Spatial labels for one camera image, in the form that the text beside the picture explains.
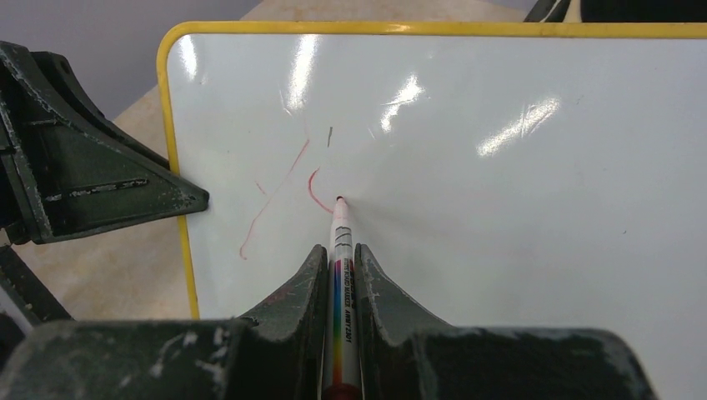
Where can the black floral pillow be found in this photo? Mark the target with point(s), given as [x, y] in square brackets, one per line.
[617, 11]

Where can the red capped white marker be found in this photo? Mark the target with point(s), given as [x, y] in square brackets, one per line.
[341, 374]

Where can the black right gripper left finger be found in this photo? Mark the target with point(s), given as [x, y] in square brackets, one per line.
[272, 351]

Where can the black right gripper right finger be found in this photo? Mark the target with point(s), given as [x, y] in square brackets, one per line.
[409, 353]

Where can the yellow framed whiteboard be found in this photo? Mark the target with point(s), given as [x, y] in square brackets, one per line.
[502, 173]

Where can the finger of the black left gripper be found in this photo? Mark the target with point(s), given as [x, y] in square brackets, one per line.
[66, 171]

